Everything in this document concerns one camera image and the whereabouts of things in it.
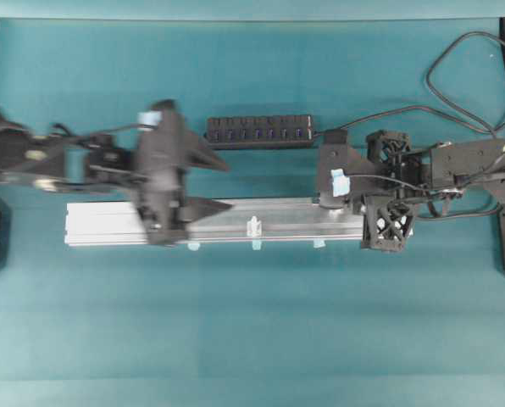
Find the right blue tape piece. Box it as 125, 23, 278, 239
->
313, 239, 325, 248

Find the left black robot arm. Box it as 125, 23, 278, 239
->
0, 99, 231, 246

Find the right camera thin cable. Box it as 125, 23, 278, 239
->
345, 146, 505, 220

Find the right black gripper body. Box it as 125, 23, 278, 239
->
353, 131, 430, 253

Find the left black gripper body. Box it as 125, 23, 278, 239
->
82, 99, 194, 247

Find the middle white ring clip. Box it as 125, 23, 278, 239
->
247, 216, 263, 238

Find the black USB cable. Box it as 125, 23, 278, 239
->
311, 31, 505, 139

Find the black USB hub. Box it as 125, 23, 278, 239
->
204, 114, 319, 150

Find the left blue tape piece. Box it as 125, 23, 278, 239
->
187, 243, 200, 251

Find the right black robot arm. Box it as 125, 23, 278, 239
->
344, 131, 505, 252

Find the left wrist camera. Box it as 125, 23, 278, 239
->
138, 99, 183, 148

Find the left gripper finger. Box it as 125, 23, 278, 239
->
180, 197, 233, 223
185, 131, 230, 172

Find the silver aluminium extrusion rail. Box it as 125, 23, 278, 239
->
64, 198, 363, 247

